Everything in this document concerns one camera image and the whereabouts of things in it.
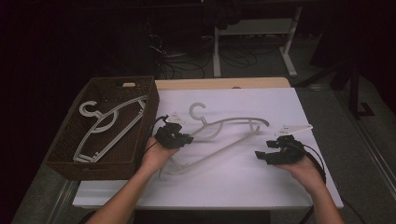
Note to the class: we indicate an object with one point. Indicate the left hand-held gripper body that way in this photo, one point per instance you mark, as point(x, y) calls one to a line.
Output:
point(166, 138)

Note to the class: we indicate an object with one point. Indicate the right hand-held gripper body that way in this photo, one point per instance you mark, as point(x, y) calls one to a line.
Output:
point(289, 152)

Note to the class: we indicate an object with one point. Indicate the grey plastic clothes hanger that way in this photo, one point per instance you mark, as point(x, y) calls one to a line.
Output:
point(239, 118)
point(81, 110)

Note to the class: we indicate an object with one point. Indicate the brown woven basket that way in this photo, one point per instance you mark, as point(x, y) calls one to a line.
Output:
point(124, 169)

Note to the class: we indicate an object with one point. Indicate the person's left hand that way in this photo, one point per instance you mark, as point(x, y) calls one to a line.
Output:
point(154, 157)

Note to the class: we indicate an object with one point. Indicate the person's right hand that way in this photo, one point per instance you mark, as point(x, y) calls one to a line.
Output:
point(306, 175)

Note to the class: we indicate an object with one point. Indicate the white table mat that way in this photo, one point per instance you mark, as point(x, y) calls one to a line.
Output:
point(249, 99)

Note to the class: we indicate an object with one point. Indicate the black floor stand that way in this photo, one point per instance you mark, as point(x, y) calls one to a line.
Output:
point(353, 90)

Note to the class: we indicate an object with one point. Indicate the dark hanging cloth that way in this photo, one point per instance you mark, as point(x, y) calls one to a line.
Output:
point(222, 14)

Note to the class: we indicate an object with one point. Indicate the white metal desk frame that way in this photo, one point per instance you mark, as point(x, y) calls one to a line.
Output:
point(216, 62)

